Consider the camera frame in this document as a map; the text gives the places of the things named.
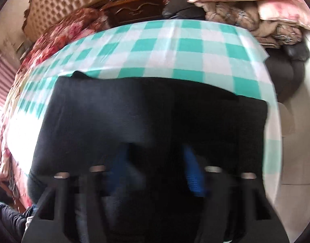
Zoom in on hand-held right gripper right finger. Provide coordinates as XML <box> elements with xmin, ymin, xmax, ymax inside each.
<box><xmin>182</xmin><ymin>145</ymin><xmax>290</xmax><ymax>243</ymax></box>

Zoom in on beige folded quilt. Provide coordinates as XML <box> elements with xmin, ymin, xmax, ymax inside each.
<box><xmin>195</xmin><ymin>1</ymin><xmax>305</xmax><ymax>49</ymax></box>

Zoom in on black pants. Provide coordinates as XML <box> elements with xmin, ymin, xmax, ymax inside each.
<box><xmin>27</xmin><ymin>71</ymin><xmax>269</xmax><ymax>243</ymax></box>

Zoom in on black sofa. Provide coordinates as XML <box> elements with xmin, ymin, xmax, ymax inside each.
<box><xmin>162</xmin><ymin>0</ymin><xmax>310</xmax><ymax>103</ymax></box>

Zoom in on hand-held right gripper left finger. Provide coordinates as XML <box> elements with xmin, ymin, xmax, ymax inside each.
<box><xmin>22</xmin><ymin>144</ymin><xmax>132</xmax><ymax>243</ymax></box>

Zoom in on carved wooden nightstand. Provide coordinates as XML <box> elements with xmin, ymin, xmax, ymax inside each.
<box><xmin>99</xmin><ymin>0</ymin><xmax>174</xmax><ymax>29</ymax></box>

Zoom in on pink curtain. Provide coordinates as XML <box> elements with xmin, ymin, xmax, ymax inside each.
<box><xmin>0</xmin><ymin>47</ymin><xmax>20</xmax><ymax>108</ymax></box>

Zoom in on cream floral bed cover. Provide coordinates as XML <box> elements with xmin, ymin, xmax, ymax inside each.
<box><xmin>0</xmin><ymin>63</ymin><xmax>35</xmax><ymax>207</ymax></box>

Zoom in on green white checked cloth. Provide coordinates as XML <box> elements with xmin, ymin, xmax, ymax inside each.
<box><xmin>7</xmin><ymin>19</ymin><xmax>282</xmax><ymax>183</ymax></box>

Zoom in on tufted beige headboard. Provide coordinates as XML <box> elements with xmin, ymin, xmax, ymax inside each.
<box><xmin>22</xmin><ymin>0</ymin><xmax>115</xmax><ymax>42</ymax></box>

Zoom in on red floral blanket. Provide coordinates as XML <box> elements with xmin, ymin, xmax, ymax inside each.
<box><xmin>20</xmin><ymin>7</ymin><xmax>112</xmax><ymax>69</ymax></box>

